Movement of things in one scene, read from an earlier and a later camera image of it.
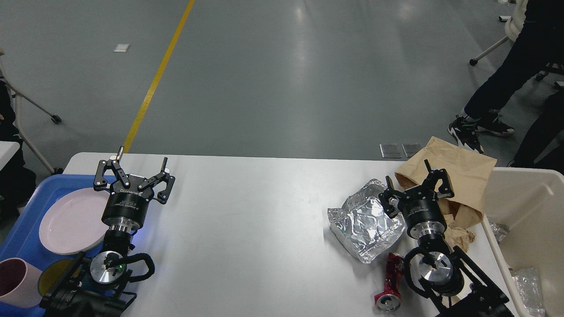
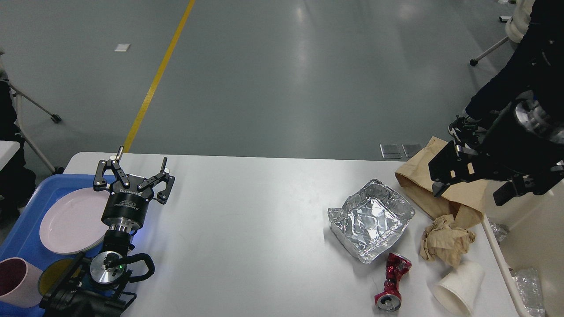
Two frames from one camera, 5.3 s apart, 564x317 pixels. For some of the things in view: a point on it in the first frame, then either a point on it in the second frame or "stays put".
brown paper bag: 469,176 stays put
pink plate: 73,223 stays put
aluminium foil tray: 362,226 stays put
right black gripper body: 422,212 to 512,151
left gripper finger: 100,183 stays put
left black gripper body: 126,209 stays put
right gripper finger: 385,198 to 451,164
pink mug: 20,283 stays put
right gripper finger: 446,189 to 539,182
